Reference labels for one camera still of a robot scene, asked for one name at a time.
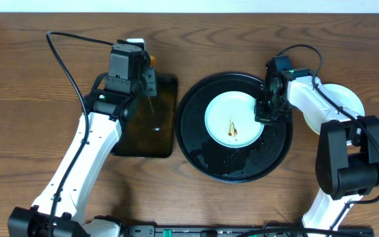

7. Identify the mint green plate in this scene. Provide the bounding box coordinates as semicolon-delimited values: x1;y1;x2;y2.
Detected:
205;91;265;148
288;82;365;134

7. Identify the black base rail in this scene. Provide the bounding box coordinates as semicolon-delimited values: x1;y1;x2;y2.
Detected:
119;222;375;237

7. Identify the black rectangular tray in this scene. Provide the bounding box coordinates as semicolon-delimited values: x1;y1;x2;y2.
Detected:
111;74;178;158

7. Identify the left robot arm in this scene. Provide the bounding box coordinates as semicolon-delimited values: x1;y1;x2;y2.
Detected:
7;50;157;236

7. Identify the black round tray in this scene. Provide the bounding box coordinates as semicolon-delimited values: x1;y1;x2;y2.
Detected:
175;72;293;183

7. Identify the orange green sponge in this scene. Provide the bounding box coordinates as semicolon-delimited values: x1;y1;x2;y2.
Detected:
150;56;156;66

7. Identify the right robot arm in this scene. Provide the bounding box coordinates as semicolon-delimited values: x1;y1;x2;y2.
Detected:
255;66;379;236

